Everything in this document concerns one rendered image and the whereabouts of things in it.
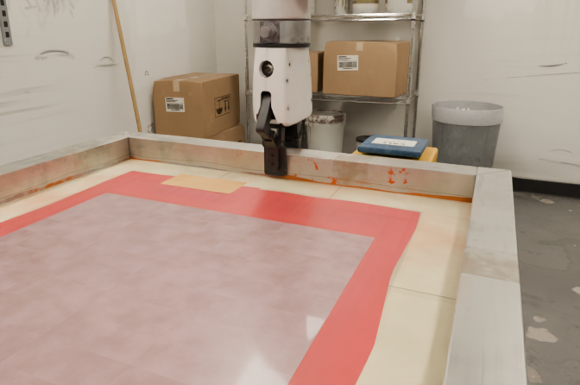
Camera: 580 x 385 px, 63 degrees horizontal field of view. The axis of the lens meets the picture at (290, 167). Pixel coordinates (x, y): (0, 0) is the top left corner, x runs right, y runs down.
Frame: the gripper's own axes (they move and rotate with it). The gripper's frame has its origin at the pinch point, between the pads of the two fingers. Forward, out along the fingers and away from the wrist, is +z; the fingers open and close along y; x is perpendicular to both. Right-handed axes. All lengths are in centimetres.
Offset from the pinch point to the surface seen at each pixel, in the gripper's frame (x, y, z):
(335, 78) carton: 75, 263, 16
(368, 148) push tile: -8.9, 14.1, 1.1
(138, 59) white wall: 199, 209, 3
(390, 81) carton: 36, 261, 17
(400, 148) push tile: -13.6, 15.5, 1.0
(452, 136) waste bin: -6, 257, 50
